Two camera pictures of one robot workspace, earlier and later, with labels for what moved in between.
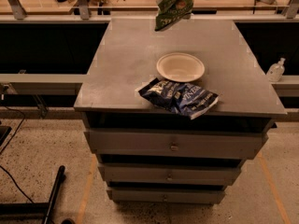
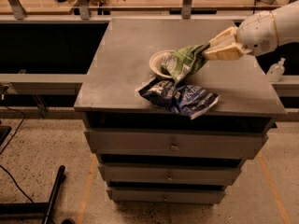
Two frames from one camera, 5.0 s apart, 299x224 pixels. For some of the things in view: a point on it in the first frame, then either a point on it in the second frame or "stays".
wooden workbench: (35, 0) stays
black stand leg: (61, 176) stays
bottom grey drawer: (135, 194) stays
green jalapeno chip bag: (174, 6) → (184, 63)
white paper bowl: (180, 67) → (156, 63)
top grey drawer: (176, 144) stays
